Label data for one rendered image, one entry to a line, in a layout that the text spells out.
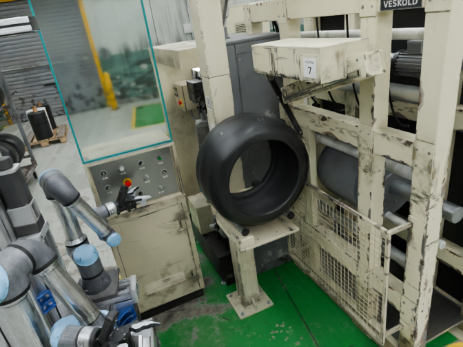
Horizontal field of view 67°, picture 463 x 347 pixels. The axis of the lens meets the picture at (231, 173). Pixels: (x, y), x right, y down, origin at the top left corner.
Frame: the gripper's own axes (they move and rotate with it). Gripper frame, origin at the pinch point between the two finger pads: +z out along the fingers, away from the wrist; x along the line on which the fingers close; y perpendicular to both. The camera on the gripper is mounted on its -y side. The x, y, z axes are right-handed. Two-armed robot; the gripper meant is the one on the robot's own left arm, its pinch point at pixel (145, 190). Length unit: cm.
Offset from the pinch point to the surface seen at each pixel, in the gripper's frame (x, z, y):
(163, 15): -771, 471, -8
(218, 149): 51, 18, -39
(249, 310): 45, 40, 100
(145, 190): -15.4, 6.3, 9.9
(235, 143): 57, 25, -42
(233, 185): 29, 44, 3
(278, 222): 60, 52, 18
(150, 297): -4, -11, 89
